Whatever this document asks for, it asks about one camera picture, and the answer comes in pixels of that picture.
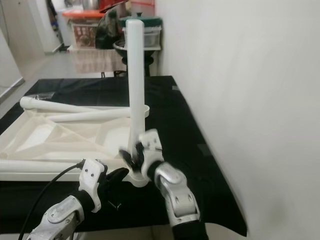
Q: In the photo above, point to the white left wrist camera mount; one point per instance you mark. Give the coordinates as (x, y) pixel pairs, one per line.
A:
(91, 175)

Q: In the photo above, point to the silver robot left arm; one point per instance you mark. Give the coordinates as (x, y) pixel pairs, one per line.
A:
(62, 217)

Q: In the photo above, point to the black round stool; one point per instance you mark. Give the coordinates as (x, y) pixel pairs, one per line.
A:
(150, 61)

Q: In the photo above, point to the black tablecloth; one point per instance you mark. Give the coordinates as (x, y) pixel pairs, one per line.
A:
(105, 87)

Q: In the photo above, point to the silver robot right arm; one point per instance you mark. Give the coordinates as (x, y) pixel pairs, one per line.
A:
(177, 195)

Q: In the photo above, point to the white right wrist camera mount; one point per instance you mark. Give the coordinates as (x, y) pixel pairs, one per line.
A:
(152, 142)

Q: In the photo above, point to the small clear plastic bag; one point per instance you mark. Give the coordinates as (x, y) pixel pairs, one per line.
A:
(45, 95)

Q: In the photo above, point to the beige cloth covered table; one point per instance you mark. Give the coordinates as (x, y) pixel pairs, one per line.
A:
(95, 60)

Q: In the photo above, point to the storage box with orange lid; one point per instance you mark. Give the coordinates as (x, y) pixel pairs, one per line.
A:
(82, 36)

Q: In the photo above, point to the green pot lid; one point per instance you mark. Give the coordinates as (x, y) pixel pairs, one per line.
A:
(152, 21)

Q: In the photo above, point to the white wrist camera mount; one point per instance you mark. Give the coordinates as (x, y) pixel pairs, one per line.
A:
(152, 142)
(91, 175)

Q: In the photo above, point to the white appliance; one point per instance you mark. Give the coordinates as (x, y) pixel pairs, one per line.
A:
(62, 27)

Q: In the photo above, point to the glossy black bag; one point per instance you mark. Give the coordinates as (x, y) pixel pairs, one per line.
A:
(107, 35)

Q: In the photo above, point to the clear plastic storage container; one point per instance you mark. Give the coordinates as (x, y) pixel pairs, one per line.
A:
(152, 37)

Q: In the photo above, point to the grey tape patch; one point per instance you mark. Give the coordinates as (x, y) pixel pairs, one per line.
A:
(176, 88)

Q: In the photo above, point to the white plastic children table top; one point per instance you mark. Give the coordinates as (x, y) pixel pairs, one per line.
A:
(60, 137)

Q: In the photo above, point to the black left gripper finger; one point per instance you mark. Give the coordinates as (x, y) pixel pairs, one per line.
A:
(117, 177)

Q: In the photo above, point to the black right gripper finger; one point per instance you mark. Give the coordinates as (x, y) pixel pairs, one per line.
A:
(128, 157)

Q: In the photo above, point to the black wok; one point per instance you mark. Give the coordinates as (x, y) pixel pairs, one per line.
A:
(120, 50)

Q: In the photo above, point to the silver cooking pot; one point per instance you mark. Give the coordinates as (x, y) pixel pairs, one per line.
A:
(89, 5)

